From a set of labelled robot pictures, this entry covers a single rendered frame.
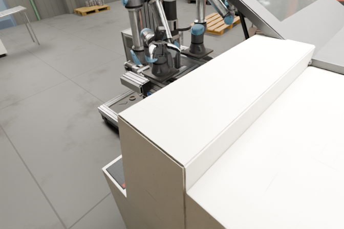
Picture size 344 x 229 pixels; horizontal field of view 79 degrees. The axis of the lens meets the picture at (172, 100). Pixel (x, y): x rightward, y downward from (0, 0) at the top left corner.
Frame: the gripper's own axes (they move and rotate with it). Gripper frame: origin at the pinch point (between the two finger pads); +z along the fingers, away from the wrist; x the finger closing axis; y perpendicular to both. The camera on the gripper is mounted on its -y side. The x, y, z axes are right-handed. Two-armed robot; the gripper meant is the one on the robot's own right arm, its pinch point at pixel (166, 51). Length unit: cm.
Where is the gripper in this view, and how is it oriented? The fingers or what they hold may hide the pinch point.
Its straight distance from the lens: 102.2
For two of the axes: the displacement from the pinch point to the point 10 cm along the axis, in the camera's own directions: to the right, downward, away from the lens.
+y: -0.8, 8.3, 5.6
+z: 3.8, 5.4, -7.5
